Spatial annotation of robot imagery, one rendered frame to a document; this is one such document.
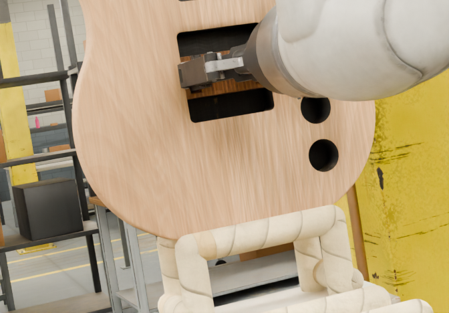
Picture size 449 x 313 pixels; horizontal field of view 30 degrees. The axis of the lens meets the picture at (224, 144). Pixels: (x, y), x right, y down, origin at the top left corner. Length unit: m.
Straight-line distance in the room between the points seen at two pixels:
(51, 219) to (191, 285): 4.61
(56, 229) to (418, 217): 3.80
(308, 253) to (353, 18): 0.52
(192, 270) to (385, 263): 1.11
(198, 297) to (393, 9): 0.45
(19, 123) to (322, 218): 8.83
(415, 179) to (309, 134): 1.00
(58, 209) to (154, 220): 4.59
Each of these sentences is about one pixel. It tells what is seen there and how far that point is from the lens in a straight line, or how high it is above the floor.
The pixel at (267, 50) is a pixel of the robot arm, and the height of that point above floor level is 1.38.
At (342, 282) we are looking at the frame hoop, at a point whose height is 1.13.
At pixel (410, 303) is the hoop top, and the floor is 1.13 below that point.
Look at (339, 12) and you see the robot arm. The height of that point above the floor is 1.39.
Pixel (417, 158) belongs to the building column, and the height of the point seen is 1.15.
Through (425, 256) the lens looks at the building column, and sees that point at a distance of 1.98.
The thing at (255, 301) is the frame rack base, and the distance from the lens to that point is 1.03.
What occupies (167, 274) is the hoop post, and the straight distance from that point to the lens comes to 0.97.
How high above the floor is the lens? 1.35
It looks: 3 degrees down
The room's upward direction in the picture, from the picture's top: 9 degrees counter-clockwise
